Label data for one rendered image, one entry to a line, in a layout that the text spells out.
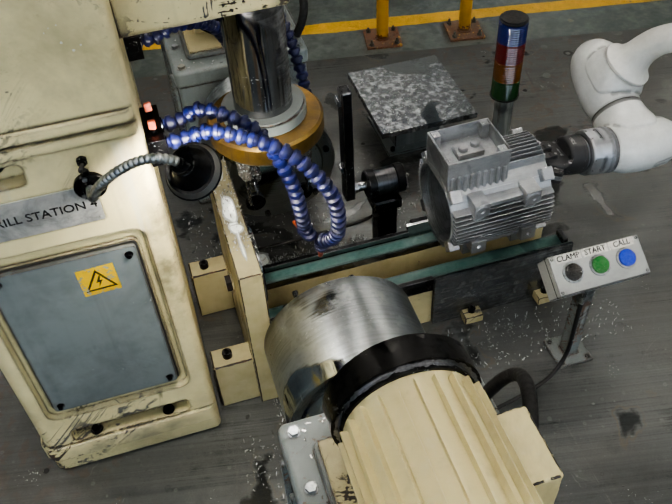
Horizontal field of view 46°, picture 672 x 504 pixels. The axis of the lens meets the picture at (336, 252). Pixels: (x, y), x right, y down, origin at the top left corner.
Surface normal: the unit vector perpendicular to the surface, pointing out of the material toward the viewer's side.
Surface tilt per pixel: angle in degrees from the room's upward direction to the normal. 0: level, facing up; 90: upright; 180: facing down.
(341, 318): 6
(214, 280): 90
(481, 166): 90
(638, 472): 0
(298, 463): 0
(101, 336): 90
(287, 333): 47
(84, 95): 90
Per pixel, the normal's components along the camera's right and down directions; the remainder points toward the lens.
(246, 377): 0.29, 0.68
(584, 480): -0.04, -0.69
